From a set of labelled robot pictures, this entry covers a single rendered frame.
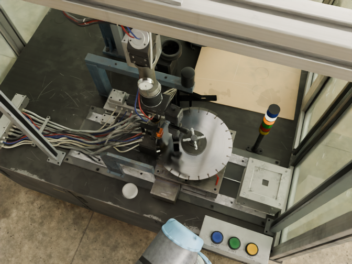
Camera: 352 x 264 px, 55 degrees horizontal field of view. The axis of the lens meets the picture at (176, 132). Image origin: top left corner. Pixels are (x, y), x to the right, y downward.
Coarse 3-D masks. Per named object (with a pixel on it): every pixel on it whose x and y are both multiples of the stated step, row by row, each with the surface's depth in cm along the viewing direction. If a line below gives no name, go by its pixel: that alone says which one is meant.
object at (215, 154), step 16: (192, 112) 151; (208, 112) 150; (208, 128) 147; (224, 128) 147; (160, 144) 145; (176, 144) 144; (208, 144) 144; (224, 144) 144; (160, 160) 141; (176, 160) 141; (192, 160) 141; (208, 160) 141; (224, 160) 141; (192, 176) 138
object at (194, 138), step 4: (192, 128) 142; (192, 132) 141; (192, 136) 140; (196, 136) 140; (200, 136) 140; (204, 136) 140; (184, 140) 140; (188, 140) 140; (192, 140) 139; (196, 140) 140; (196, 148) 138
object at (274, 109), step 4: (272, 104) 127; (276, 104) 127; (268, 108) 127; (272, 108) 127; (276, 108) 127; (268, 112) 127; (272, 112) 126; (276, 112) 126; (272, 116) 128; (276, 116) 128
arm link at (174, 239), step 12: (168, 228) 88; (180, 228) 87; (156, 240) 88; (168, 240) 86; (180, 240) 86; (192, 240) 86; (144, 252) 88; (156, 252) 85; (168, 252) 84; (180, 252) 85; (192, 252) 87
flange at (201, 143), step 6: (198, 132) 145; (186, 138) 144; (204, 138) 144; (186, 144) 143; (192, 144) 141; (198, 144) 142; (204, 144) 143; (186, 150) 142; (192, 150) 142; (198, 150) 142
